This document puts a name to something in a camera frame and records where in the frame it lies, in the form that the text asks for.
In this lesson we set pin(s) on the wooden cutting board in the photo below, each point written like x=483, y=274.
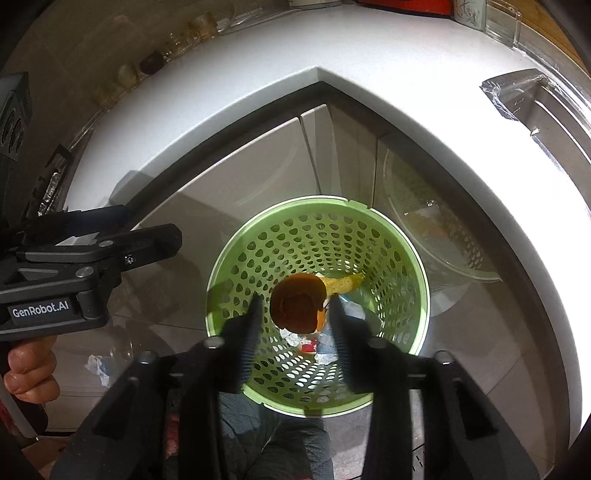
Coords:
x=556, y=41

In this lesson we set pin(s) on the narrow glossy beige cabinet door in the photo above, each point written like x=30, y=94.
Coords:
x=341, y=152

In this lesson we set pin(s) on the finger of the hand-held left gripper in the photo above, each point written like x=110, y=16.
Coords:
x=87, y=219
x=138, y=247

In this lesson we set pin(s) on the steel kitchen sink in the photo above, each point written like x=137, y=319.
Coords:
x=554, y=120

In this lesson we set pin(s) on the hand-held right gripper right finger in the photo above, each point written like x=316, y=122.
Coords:
x=341, y=337

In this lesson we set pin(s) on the white plastic wrapper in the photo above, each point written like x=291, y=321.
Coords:
x=353, y=309

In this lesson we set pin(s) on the small white tissue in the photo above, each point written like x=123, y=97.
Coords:
x=99, y=367

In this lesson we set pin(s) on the person's dark quilted trousers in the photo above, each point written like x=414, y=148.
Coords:
x=272, y=438

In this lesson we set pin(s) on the clear glass pitcher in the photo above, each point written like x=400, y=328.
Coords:
x=501, y=23

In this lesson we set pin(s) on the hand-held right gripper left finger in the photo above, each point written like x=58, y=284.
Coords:
x=251, y=332

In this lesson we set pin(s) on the white printed cup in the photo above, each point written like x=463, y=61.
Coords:
x=468, y=14

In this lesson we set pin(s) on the wide glossy beige cabinet door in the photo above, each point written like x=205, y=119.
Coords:
x=207, y=184
x=485, y=346

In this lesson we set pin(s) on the green perforated plastic basket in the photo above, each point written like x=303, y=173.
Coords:
x=300, y=230

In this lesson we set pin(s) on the large white tissue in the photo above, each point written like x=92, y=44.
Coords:
x=293, y=337

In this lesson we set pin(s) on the person's left hand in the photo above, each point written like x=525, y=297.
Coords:
x=32, y=369

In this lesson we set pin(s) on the round orange peel piece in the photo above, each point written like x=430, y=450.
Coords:
x=295, y=304

